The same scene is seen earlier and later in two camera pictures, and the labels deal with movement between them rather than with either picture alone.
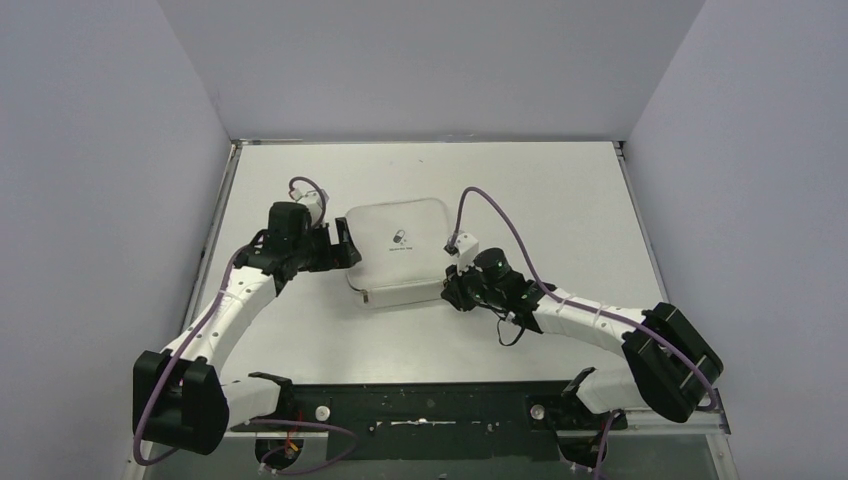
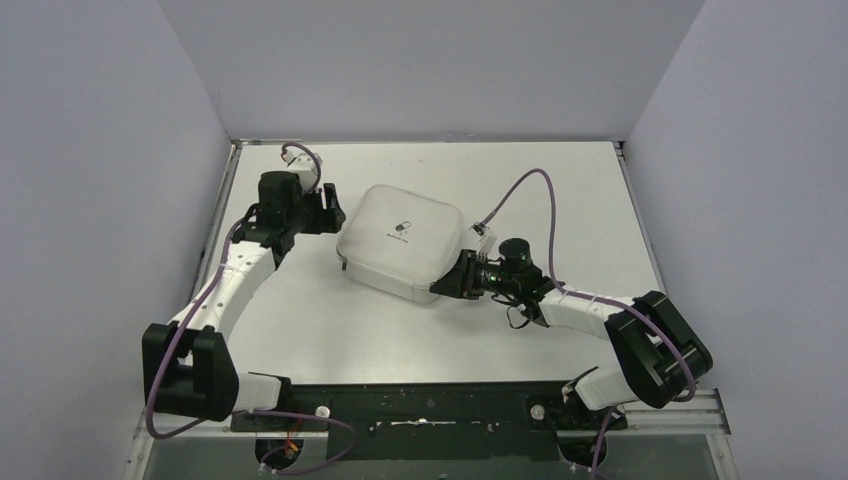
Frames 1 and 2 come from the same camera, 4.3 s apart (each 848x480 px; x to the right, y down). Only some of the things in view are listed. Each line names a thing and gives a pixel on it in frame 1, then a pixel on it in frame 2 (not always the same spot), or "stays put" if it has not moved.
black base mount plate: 461,420 stays put
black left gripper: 338,242 -> 324,211
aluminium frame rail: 650,422 stays put
